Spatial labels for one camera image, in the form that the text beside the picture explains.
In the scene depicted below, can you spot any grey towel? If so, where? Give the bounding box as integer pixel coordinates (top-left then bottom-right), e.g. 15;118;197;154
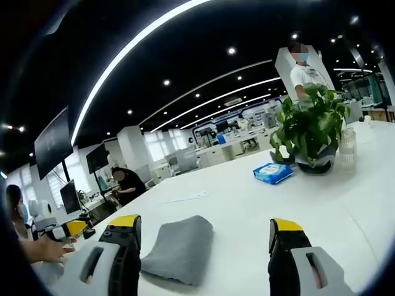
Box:
140;215;214;285

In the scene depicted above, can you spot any large wall-mounted dark screen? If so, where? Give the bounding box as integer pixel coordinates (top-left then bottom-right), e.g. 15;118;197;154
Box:
33;106;75;181

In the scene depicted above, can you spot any blue wet wipes packet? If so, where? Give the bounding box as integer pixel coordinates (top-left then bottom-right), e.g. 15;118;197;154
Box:
252;162;294;186

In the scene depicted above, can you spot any green potted plant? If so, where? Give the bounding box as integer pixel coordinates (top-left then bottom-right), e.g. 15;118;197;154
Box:
269;82;352;176

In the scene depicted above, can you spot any person's left hand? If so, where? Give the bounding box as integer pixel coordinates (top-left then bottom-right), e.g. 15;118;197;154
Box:
30;237;75;263

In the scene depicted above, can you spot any dark screen on stand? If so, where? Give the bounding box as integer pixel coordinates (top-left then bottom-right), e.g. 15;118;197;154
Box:
86;143;109;174

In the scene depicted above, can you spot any small desk monitor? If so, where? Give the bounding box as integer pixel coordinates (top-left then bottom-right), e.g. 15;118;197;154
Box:
59;179;81;215

